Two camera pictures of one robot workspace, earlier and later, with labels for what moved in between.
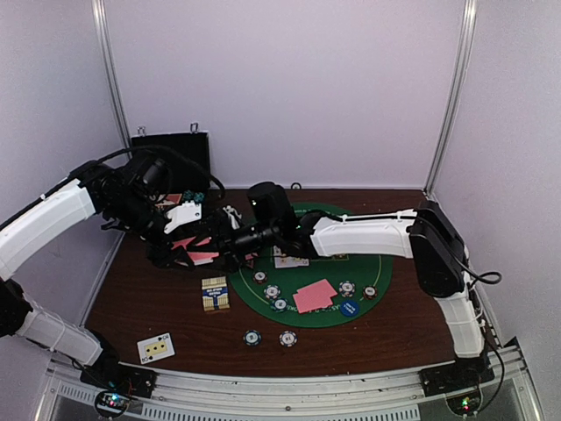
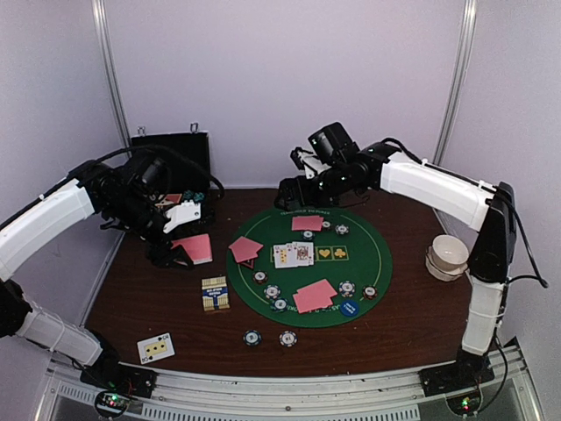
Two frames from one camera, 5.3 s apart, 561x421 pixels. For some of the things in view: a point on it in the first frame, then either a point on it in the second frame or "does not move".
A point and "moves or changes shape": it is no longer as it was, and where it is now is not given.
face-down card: x=305 y=303 does not move
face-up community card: x=281 y=260 does not move
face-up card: x=155 y=348 does not move
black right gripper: x=224 y=229 to x=304 y=201
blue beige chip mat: x=346 y=288 does not move
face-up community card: x=299 y=262 moves or changes shape
